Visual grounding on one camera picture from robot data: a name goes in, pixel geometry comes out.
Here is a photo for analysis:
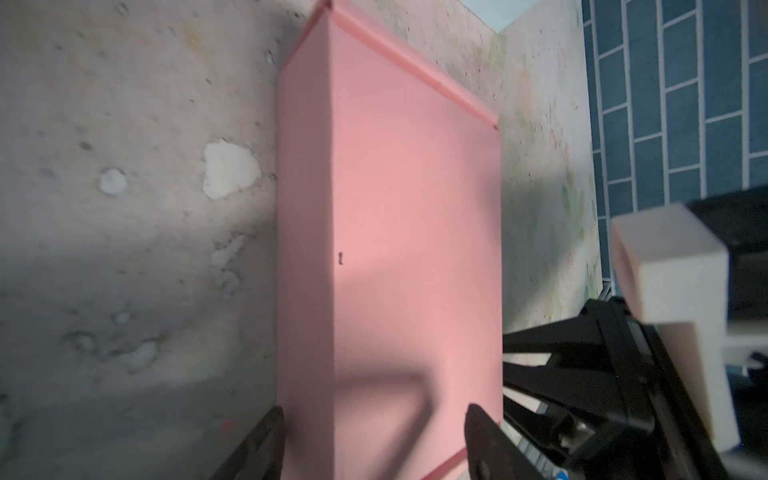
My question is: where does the light blue paper box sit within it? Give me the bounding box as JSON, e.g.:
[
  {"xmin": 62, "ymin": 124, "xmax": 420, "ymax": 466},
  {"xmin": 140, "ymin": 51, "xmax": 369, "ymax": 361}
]
[{"xmin": 460, "ymin": 0, "xmax": 537, "ymax": 33}]

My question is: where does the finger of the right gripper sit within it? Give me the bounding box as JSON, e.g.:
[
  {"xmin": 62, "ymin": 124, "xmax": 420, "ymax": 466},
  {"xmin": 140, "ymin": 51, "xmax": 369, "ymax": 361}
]
[
  {"xmin": 503, "ymin": 363, "xmax": 655, "ymax": 468},
  {"xmin": 502, "ymin": 298, "xmax": 624, "ymax": 366}
]

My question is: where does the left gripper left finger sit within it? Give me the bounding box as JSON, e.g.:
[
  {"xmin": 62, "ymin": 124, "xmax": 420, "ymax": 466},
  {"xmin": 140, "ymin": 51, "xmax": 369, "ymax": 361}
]
[{"xmin": 209, "ymin": 406, "xmax": 286, "ymax": 480}]

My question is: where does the pink paper box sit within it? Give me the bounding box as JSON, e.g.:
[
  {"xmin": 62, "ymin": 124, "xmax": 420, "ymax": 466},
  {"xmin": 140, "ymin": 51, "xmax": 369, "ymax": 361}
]
[{"xmin": 276, "ymin": 1, "xmax": 503, "ymax": 479}]

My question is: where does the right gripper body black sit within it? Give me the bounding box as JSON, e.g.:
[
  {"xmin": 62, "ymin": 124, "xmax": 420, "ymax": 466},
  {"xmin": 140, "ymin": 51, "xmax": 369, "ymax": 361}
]
[{"xmin": 576, "ymin": 187, "xmax": 767, "ymax": 479}]

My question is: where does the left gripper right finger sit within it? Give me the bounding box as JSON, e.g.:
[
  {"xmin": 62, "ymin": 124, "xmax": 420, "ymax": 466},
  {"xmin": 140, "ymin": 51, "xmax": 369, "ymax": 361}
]
[{"xmin": 464, "ymin": 404, "xmax": 543, "ymax": 480}]

